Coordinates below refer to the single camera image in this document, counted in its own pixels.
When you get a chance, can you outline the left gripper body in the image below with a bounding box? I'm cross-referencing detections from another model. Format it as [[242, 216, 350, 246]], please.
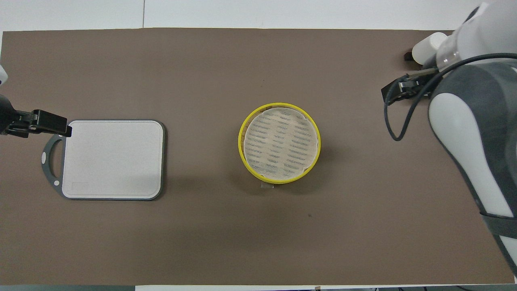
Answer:
[[0, 94, 21, 137]]

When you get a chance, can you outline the perforated white steamer liner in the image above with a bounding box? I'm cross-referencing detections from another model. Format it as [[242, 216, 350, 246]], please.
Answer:
[[244, 107, 319, 181]]

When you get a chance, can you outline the yellow round steamer basket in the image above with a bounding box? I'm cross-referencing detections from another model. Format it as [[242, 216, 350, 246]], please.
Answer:
[[238, 102, 322, 189]]

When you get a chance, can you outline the white cutting board grey rim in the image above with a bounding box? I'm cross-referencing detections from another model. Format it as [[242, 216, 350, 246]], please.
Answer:
[[41, 119, 166, 202]]

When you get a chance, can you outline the black cable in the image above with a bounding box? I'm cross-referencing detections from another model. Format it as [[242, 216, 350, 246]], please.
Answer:
[[383, 53, 517, 141]]

